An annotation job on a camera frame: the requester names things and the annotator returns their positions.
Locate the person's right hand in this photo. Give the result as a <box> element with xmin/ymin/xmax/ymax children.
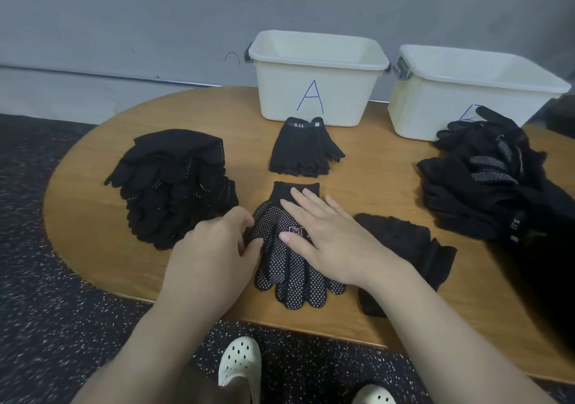
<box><xmin>279</xmin><ymin>186</ymin><xmax>411</xmax><ymax>297</ymax></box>

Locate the person's left hand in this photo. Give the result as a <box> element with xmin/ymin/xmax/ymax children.
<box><xmin>162</xmin><ymin>205</ymin><xmax>265</xmax><ymax>321</ymax></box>

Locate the pile of black gloves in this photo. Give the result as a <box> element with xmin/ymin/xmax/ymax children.
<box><xmin>103</xmin><ymin>129</ymin><xmax>240</xmax><ymax>250</ymax></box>
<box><xmin>416</xmin><ymin>105</ymin><xmax>575</xmax><ymax>243</ymax></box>

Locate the stack of black gloves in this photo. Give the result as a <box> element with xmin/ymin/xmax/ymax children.
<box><xmin>103</xmin><ymin>129</ymin><xmax>240</xmax><ymax>250</ymax></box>

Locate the white plastic bin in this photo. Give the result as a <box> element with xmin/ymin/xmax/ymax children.
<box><xmin>387</xmin><ymin>44</ymin><xmax>573</xmax><ymax>142</ymax></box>
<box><xmin>245</xmin><ymin>29</ymin><xmax>391</xmax><ymax>127</ymax></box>

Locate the person's left forearm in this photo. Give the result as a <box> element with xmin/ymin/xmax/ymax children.
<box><xmin>72</xmin><ymin>291</ymin><xmax>244</xmax><ymax>404</ymax></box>

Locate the person's right forearm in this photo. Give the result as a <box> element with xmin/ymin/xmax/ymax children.
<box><xmin>373</xmin><ymin>269</ymin><xmax>558</xmax><ymax>404</ymax></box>

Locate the person's left white shoe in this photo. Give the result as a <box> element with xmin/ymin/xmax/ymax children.
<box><xmin>218</xmin><ymin>335</ymin><xmax>264</xmax><ymax>404</ymax></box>

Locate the person's white shoe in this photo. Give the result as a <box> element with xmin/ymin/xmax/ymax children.
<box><xmin>218</xmin><ymin>335</ymin><xmax>264</xmax><ymax>404</ymax></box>
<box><xmin>350</xmin><ymin>383</ymin><xmax>398</xmax><ymax>404</ymax></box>

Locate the person's right white shoe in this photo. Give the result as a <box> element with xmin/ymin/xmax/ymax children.
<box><xmin>350</xmin><ymin>383</ymin><xmax>398</xmax><ymax>404</ymax></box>

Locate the grey wall pipe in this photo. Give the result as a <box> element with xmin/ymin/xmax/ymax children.
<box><xmin>0</xmin><ymin>62</ymin><xmax>253</xmax><ymax>88</ymax></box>

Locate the metal rack frame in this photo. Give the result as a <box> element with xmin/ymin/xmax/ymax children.
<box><xmin>543</xmin><ymin>85</ymin><xmax>575</xmax><ymax>140</ymax></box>

